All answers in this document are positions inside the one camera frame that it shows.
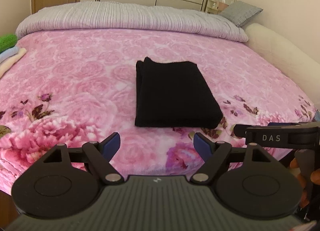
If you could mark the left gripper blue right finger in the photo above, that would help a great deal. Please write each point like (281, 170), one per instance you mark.
(203, 146)

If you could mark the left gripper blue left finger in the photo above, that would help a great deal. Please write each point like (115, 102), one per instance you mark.
(110, 146)

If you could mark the black garment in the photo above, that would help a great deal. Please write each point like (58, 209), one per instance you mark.
(174, 95)

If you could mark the right hand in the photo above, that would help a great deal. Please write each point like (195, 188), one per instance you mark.
(303, 179)

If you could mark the cream padded headboard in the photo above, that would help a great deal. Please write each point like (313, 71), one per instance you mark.
(285, 56)

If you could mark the pink floral blanket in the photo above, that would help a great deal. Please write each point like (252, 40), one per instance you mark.
(76, 86)

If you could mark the cream folded cloth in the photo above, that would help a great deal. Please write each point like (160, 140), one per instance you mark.
(9, 62)

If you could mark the grey striped duvet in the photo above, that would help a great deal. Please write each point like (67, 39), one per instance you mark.
(115, 15)

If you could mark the light blue folded cloth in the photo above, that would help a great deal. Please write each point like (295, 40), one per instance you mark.
(9, 53)

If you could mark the grey pillow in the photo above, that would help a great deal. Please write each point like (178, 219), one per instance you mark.
(240, 13)

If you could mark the green folded cloth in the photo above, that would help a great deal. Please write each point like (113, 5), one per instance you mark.
(7, 42)

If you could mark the white corner shelf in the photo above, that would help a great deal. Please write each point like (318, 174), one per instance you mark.
(215, 6)

